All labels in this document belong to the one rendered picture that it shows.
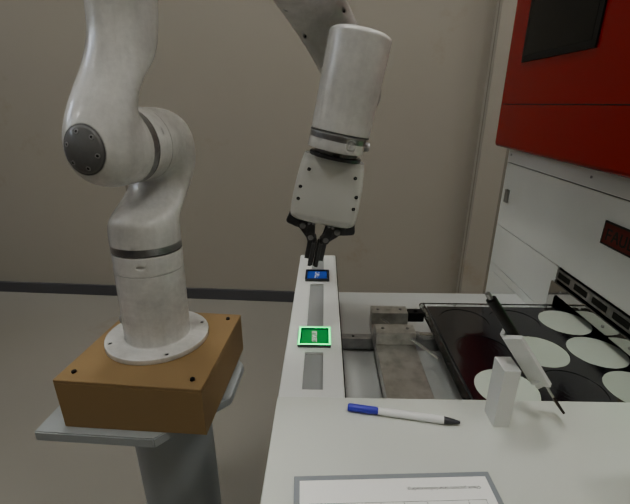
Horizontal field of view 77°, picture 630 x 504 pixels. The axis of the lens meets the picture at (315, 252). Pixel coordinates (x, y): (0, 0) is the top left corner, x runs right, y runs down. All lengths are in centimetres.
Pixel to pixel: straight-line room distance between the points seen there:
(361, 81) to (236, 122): 210
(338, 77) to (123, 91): 30
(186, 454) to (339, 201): 61
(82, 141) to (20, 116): 263
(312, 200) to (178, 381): 37
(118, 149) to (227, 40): 205
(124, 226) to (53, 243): 270
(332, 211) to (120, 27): 39
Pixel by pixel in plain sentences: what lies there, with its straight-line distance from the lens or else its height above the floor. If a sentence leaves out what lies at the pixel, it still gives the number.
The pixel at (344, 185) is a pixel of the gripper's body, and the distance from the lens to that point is 57.
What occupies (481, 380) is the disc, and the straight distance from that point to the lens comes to 76.
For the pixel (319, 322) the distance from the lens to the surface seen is 75.
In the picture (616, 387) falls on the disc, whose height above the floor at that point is 90.
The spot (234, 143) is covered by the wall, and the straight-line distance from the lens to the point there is 262.
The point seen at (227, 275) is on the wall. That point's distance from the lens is 289.
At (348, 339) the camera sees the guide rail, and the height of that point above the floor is 85.
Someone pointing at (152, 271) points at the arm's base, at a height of 107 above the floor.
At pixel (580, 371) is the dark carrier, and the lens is 86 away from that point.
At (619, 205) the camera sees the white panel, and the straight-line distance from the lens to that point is 95.
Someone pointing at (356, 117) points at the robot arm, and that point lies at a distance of 55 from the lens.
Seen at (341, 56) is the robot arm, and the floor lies 140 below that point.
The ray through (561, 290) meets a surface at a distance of 108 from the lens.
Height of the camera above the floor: 134
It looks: 21 degrees down
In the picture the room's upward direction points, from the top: straight up
